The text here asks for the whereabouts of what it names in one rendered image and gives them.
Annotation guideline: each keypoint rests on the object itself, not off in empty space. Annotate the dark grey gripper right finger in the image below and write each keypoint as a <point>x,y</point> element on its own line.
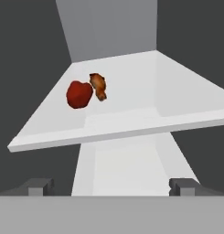
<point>185,186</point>

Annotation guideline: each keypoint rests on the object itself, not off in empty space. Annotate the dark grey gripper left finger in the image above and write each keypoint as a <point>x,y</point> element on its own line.
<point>37,186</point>

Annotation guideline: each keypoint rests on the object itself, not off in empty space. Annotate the red bell pepper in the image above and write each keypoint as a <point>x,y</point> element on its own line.
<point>79,94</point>

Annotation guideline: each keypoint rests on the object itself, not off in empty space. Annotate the white fridge shelf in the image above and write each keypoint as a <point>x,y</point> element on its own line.
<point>131,100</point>

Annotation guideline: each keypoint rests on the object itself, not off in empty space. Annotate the brown chicken drumstick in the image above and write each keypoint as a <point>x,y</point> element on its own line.
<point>99,85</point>

